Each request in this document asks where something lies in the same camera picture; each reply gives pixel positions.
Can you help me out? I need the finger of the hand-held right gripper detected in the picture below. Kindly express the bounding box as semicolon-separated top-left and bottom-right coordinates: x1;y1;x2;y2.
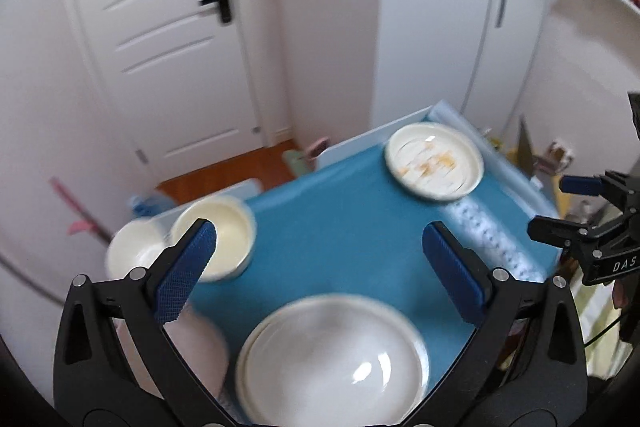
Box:
559;169;640;228
527;215;608;254

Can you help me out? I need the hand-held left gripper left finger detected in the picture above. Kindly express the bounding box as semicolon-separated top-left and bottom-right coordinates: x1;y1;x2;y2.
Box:
52;218;236;427

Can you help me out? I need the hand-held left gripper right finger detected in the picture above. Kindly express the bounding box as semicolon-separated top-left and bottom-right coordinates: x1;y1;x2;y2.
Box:
421;221;588;427

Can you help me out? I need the white ceramic bowl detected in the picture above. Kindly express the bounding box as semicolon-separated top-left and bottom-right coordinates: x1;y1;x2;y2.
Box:
172;197;257;283
106;219;170;280

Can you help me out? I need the pink scalloped tray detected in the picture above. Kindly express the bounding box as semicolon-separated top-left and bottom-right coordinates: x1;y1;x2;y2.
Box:
115;307;231;405

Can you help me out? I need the food-stained white plate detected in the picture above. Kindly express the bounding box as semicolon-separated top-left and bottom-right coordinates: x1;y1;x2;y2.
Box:
385;122;485;202

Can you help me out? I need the large white plate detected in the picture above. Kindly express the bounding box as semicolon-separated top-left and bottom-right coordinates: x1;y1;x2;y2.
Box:
236;294;430;427

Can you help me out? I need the yellow striped cloth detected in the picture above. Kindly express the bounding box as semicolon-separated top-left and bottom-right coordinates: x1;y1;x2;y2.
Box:
575;267;632;379

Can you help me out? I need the brown cardboard piece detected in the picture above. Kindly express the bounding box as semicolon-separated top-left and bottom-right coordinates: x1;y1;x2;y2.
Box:
516;116;537;178

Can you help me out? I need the pink broom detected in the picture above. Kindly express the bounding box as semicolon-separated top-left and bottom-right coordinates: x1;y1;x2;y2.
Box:
49;177;115;242

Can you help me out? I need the blue patterned tablecloth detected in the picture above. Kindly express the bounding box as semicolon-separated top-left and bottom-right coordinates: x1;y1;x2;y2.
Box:
190;99;561;413

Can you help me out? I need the green floor item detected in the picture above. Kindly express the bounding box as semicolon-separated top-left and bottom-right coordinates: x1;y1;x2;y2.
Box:
282;149;316;181

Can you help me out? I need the white panelled door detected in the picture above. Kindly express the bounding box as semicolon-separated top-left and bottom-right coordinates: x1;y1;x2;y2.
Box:
64;0;265;172

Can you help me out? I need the white wardrobe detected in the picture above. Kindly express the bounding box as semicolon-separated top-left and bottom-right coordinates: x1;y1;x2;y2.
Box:
372;0;556;128

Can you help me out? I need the black cable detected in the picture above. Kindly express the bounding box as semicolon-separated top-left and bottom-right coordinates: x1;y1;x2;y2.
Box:
582;307;627;349

